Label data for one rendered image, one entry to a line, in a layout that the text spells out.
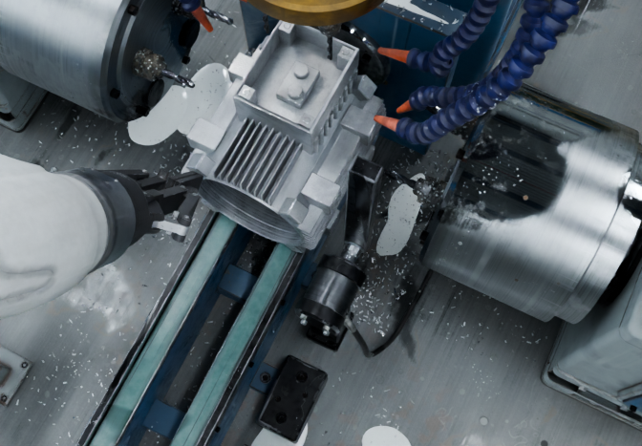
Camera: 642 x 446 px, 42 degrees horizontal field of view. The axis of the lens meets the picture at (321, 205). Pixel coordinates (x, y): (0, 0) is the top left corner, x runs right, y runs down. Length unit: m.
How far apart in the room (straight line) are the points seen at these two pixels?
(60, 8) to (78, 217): 0.44
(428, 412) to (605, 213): 0.43
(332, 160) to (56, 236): 0.45
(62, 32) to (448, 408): 0.71
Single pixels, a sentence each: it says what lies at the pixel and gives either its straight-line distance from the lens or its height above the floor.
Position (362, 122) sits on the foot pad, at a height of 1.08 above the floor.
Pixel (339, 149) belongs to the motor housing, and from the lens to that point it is 0.99.
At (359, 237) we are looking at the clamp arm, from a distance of 0.96.
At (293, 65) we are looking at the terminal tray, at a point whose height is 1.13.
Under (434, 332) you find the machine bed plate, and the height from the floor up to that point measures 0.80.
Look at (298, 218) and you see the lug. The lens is 0.95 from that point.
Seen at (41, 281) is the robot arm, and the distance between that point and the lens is 0.62.
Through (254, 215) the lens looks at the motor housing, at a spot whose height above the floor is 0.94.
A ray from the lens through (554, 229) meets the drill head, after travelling 0.91.
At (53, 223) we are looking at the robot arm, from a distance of 0.62.
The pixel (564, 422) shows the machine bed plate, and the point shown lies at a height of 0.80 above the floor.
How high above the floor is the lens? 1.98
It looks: 71 degrees down
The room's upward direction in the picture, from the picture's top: 1 degrees counter-clockwise
